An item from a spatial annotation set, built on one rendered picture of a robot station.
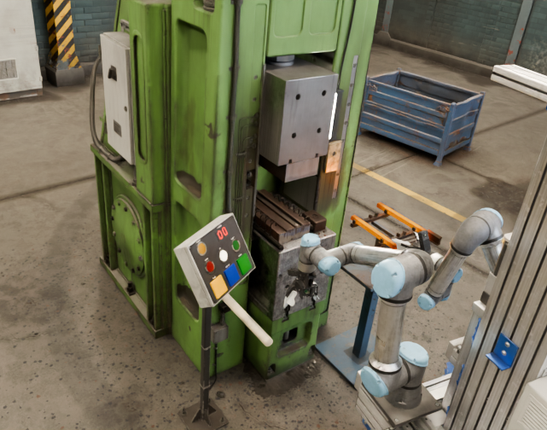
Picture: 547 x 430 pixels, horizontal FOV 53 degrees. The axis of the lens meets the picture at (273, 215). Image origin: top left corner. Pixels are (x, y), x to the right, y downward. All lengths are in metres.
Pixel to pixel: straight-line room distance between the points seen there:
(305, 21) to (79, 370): 2.26
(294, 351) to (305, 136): 1.34
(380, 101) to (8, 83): 4.48
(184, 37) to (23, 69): 5.03
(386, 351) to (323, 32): 1.46
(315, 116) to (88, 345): 1.98
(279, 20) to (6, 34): 5.29
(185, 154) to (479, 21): 8.42
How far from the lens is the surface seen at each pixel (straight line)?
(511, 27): 10.42
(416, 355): 2.10
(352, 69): 2.83
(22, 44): 7.49
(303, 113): 2.50
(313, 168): 2.68
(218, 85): 2.37
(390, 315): 1.87
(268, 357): 3.19
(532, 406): 1.91
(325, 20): 2.64
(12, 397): 3.40
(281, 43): 2.49
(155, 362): 3.42
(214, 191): 2.56
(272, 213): 2.88
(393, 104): 6.53
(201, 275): 2.25
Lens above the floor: 2.43
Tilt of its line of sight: 30 degrees down
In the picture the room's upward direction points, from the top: 5 degrees clockwise
